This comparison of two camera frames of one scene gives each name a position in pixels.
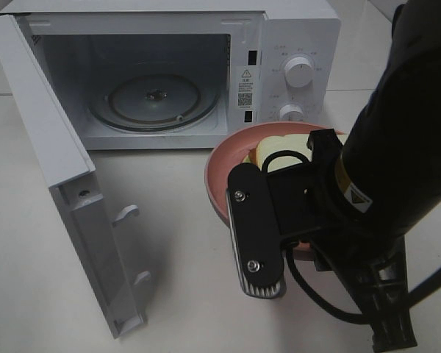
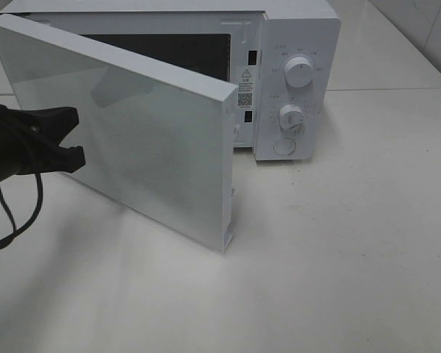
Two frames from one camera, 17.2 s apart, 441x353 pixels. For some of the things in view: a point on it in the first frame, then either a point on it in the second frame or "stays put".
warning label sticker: (245, 87) stays put
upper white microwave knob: (299, 72) stays put
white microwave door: (69, 176) to (159, 137)
